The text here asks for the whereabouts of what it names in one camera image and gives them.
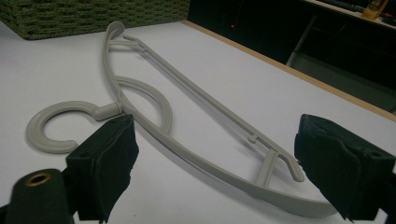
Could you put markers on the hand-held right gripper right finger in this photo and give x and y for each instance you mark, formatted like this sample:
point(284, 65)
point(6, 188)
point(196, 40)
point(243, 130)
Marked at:
point(342, 168)

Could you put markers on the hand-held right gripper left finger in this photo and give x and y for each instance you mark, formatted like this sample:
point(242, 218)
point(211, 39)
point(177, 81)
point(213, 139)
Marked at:
point(102, 168)

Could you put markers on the grey plastic clothes hanger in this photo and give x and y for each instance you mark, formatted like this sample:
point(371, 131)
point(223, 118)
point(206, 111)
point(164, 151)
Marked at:
point(162, 124)

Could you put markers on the dark shelf unit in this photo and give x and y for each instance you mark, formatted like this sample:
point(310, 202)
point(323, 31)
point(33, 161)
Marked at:
point(311, 40)

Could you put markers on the green woven basket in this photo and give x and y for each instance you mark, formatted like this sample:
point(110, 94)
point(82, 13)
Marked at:
point(93, 15)

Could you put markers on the yellow tape dispenser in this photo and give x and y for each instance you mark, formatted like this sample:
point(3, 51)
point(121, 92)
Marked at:
point(375, 8)

